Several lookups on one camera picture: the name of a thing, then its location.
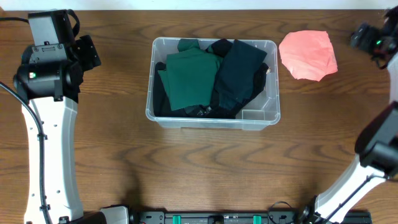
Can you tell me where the dark navy garment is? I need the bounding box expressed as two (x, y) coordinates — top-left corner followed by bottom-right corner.
(215, 40), (269, 110)

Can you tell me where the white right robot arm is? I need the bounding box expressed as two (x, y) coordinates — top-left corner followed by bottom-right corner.
(76, 10), (397, 212)

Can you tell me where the black sparkly knit garment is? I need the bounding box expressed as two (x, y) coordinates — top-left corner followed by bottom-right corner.
(205, 39), (269, 119)

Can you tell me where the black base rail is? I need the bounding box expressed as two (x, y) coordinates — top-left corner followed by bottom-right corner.
(129, 210), (374, 224)

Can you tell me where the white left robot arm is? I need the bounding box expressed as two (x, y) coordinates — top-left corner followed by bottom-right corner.
(14, 9), (129, 223)

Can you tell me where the dark green garment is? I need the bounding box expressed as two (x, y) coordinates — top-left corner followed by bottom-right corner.
(159, 39), (223, 111)

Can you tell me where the pink garment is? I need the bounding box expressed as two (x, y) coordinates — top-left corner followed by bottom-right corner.
(279, 30), (338, 82)

